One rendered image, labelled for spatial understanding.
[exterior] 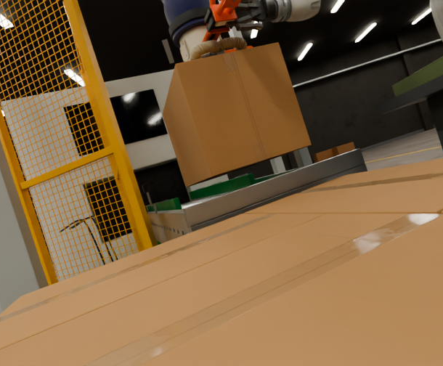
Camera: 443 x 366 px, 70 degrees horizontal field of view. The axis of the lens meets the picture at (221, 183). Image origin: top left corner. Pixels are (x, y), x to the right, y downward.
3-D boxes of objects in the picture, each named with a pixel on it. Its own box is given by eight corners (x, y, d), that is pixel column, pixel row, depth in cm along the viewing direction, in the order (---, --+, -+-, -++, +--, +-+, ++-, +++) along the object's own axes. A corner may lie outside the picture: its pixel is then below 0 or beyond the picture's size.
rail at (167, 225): (143, 232, 315) (137, 213, 315) (148, 229, 317) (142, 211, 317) (202, 271, 97) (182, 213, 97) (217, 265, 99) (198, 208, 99)
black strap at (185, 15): (168, 49, 143) (165, 41, 143) (214, 41, 151) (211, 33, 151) (176, 19, 122) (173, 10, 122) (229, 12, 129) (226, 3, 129)
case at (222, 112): (186, 187, 163) (162, 114, 163) (254, 165, 174) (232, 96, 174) (212, 176, 106) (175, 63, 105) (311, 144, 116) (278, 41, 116)
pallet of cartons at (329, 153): (348, 156, 1210) (343, 144, 1210) (359, 154, 1116) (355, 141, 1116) (314, 167, 1206) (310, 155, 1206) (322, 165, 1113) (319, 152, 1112)
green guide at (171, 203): (141, 216, 316) (139, 208, 316) (152, 213, 320) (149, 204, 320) (164, 218, 165) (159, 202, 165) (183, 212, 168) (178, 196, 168)
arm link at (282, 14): (293, 11, 115) (280, 14, 114) (282, 26, 124) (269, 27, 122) (286, -12, 115) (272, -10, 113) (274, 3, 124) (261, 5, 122)
